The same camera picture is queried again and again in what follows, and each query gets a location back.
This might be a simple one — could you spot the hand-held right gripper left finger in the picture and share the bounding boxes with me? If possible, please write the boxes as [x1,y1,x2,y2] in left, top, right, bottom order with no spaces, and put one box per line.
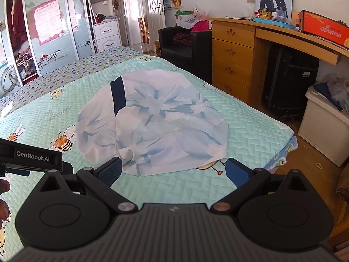
[36,157,138,215]

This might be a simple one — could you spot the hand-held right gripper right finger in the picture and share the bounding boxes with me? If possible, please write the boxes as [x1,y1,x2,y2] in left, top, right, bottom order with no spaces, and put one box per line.
[210,158,311,214]

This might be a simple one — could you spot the white blue floral t-shirt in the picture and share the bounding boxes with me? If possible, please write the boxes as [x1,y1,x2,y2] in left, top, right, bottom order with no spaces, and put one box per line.
[76,69,229,176]

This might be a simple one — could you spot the patterned clothes pile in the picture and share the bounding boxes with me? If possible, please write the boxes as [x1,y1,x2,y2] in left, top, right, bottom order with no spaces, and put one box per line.
[15,52,37,78]

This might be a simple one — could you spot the person's left hand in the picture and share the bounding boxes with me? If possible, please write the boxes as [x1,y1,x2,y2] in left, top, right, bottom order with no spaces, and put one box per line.
[0,181,11,221]

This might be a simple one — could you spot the green quilted bee bed cover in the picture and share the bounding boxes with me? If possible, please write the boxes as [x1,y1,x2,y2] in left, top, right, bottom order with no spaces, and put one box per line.
[0,57,294,253]

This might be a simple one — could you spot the white storage box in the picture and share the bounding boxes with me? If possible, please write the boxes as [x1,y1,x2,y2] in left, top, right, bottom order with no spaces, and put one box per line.
[298,83,349,167]

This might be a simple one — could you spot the sliding door wardrobe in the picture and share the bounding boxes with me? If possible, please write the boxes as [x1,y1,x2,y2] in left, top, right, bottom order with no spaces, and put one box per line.
[0,0,96,99]

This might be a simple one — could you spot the frog heart printed blanket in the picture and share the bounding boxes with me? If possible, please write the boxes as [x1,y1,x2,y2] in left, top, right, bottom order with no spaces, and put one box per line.
[0,45,299,174]

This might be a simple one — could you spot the black suitcase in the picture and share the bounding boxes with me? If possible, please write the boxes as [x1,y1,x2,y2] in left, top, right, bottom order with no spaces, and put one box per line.
[262,45,319,123]

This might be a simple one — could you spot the dark blue folder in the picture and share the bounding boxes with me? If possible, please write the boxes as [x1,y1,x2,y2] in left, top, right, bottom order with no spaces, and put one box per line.
[313,83,344,111]

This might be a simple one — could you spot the wooden desk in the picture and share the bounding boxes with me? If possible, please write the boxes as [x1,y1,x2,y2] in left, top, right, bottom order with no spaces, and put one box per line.
[209,17,349,103]

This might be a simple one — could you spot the crumpled clear plastic bag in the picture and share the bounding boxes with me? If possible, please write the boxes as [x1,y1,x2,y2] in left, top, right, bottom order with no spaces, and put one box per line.
[326,74,349,110]

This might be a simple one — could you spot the pink bordered paper notice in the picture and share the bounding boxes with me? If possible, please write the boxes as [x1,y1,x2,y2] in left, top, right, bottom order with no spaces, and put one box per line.
[34,0,62,45]

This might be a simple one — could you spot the white drawer cabinet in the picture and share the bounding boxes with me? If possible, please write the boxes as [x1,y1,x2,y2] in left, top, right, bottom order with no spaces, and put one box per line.
[93,16,122,53]

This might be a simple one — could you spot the dark red hanging garment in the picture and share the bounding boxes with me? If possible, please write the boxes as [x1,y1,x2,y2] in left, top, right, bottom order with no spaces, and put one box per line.
[11,0,26,43]

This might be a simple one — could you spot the dark patterned cloth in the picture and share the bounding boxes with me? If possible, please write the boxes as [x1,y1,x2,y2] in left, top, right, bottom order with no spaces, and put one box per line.
[173,33,193,47]

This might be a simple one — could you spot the wooden chair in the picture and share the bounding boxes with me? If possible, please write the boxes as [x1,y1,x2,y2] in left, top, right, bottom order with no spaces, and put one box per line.
[138,17,150,43]

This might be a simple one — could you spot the pink cloth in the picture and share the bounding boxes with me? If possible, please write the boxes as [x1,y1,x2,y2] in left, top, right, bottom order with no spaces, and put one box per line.
[191,20,212,33]

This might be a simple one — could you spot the blue tray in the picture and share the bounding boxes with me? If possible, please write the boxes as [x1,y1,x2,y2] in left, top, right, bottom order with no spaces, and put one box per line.
[253,18,296,29]

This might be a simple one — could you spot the white plastic bag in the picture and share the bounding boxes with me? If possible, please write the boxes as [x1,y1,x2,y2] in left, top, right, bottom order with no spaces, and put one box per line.
[180,5,209,29]

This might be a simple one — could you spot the small colourful desk boxes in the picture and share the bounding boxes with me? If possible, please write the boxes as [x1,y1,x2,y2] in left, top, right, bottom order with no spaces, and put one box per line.
[255,9,288,22]

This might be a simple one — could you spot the white door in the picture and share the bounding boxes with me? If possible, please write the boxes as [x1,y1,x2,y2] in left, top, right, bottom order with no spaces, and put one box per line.
[146,0,165,44]

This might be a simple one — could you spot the green white carton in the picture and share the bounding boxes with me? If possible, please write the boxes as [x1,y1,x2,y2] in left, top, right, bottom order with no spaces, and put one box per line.
[175,10,195,28]

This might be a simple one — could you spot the orange cardboard box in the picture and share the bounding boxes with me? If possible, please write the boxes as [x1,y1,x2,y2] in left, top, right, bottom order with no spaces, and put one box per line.
[298,10,349,50]

